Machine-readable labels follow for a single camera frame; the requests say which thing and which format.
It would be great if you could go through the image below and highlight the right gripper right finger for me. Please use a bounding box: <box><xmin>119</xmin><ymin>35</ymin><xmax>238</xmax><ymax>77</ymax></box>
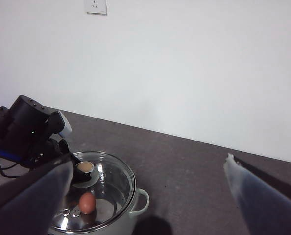
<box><xmin>223</xmin><ymin>153</ymin><xmax>291</xmax><ymax>235</ymax></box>

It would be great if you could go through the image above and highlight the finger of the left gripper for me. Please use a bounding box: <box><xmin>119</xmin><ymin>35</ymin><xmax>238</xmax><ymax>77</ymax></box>
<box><xmin>72</xmin><ymin>170</ymin><xmax>94</xmax><ymax>188</ymax></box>
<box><xmin>71</xmin><ymin>153</ymin><xmax>82</xmax><ymax>169</ymax></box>

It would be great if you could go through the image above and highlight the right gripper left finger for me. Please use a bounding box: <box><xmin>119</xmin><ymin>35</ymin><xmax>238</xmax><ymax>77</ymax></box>
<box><xmin>0</xmin><ymin>153</ymin><xmax>74</xmax><ymax>235</ymax></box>

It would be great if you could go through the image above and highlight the brown egg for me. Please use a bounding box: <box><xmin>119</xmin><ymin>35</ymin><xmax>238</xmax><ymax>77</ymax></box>
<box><xmin>78</xmin><ymin>192</ymin><xmax>97</xmax><ymax>215</ymax></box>

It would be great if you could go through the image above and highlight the glass lid with green knob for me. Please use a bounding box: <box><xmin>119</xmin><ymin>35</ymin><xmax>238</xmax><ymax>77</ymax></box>
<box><xmin>48</xmin><ymin>151</ymin><xmax>137</xmax><ymax>233</ymax></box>

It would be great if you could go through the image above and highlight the pale green electric cooking pot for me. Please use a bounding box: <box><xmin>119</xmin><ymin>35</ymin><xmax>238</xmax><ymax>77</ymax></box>
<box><xmin>47</xmin><ymin>188</ymin><xmax>150</xmax><ymax>235</ymax></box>

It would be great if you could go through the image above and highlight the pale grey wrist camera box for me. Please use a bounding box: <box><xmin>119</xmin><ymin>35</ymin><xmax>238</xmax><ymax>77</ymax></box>
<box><xmin>49</xmin><ymin>110</ymin><xmax>72</xmax><ymax>138</ymax></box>

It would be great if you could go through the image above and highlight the blue cable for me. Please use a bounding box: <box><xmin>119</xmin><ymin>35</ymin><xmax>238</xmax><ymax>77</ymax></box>
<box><xmin>0</xmin><ymin>149</ymin><xmax>23</xmax><ymax>163</ymax></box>

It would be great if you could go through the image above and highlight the white wall socket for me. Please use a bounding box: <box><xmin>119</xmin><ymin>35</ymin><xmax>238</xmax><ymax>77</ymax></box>
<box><xmin>86</xmin><ymin>0</ymin><xmax>107</xmax><ymax>16</ymax></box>

